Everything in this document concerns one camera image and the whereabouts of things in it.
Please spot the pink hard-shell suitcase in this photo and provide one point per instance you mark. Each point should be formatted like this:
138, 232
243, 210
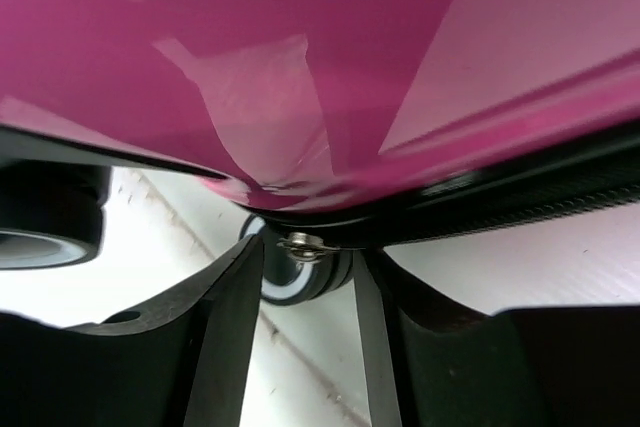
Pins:
363, 122

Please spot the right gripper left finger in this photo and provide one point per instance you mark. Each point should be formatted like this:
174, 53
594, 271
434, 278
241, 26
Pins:
180, 358

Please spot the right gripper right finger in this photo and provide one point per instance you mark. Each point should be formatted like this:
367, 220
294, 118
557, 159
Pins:
431, 361

